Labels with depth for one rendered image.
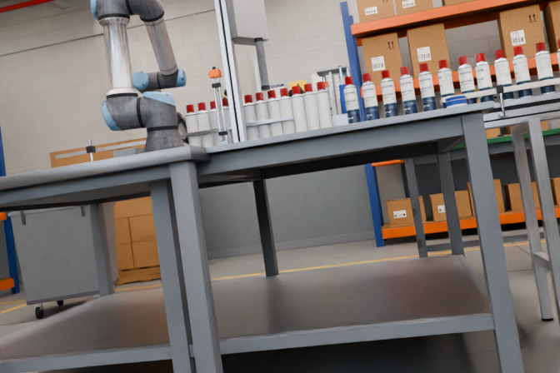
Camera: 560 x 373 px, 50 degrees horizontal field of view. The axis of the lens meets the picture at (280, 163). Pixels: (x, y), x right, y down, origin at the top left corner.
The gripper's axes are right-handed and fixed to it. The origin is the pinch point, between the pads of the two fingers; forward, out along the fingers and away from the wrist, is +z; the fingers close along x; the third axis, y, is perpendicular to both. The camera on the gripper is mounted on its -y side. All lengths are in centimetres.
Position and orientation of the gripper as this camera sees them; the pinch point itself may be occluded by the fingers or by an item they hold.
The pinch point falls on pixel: (187, 141)
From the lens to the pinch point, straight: 259.4
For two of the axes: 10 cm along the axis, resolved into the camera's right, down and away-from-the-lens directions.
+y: 2.0, 0.2, 9.8
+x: -7.7, 6.2, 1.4
